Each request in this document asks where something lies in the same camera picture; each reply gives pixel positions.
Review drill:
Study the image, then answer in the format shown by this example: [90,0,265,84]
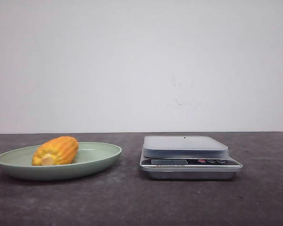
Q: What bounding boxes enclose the yellow corn cob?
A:
[32,136,79,166]

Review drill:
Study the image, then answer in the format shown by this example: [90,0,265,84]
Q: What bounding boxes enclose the silver digital kitchen scale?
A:
[140,136,243,180]

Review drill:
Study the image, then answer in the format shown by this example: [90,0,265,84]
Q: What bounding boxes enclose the pale green plate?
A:
[0,142,122,181]

